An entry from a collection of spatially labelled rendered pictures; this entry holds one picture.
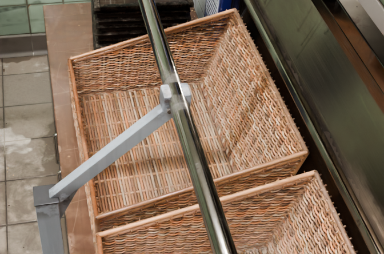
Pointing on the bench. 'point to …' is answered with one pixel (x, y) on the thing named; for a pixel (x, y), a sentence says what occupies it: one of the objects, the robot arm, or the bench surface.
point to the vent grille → (212, 7)
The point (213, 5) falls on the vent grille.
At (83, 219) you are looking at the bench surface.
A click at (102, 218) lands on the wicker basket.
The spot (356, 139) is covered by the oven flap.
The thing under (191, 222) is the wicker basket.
